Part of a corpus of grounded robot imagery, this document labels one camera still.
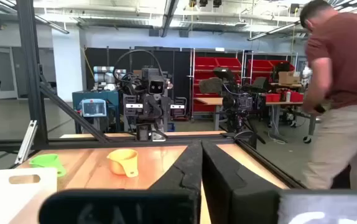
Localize black video camera with microphone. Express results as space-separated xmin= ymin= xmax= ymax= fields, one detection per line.
xmin=198 ymin=67 xmax=267 ymax=133

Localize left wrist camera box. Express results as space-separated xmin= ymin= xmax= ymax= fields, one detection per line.
xmin=148 ymin=79 xmax=167 ymax=96

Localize yellow plastic measuring cup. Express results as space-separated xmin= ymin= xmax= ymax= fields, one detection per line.
xmin=106 ymin=148 xmax=140 ymax=179

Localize black camera tripod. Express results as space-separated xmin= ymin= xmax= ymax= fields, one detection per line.
xmin=220 ymin=118 xmax=268 ymax=146

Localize person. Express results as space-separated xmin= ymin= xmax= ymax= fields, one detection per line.
xmin=299 ymin=0 xmax=357 ymax=191

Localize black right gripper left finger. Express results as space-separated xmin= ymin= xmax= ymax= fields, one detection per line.
xmin=38 ymin=139 xmax=203 ymax=224

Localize black aluminium table frame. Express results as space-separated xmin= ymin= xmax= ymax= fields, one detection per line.
xmin=0 ymin=0 xmax=307 ymax=190

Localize blue equipment cart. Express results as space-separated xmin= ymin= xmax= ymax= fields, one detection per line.
xmin=72 ymin=90 xmax=121 ymax=134

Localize wooden workbench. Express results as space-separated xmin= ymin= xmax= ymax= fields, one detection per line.
xmin=195 ymin=96 xmax=318 ymax=139

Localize silver aluminium profile bar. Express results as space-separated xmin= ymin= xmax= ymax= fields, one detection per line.
xmin=14 ymin=119 xmax=39 ymax=165

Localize shelf rack with red bins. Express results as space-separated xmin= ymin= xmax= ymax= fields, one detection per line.
xmin=242 ymin=50 xmax=298 ymax=85
xmin=190 ymin=47 xmax=244 ymax=121

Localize red plastic bin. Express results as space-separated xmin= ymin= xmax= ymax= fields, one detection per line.
xmin=264 ymin=91 xmax=304 ymax=103

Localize green plastic measuring cup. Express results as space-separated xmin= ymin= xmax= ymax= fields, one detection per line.
xmin=29 ymin=153 xmax=67 ymax=179

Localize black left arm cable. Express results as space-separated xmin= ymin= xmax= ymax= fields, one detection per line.
xmin=112 ymin=49 xmax=165 ymax=83

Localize teach pendant with screen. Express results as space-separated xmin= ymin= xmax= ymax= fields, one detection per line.
xmin=81 ymin=98 xmax=108 ymax=118

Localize cardboard box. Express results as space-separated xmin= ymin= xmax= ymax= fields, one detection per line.
xmin=278 ymin=71 xmax=301 ymax=85

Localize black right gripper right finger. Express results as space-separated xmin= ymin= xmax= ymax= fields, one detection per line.
xmin=202 ymin=139 xmax=357 ymax=224

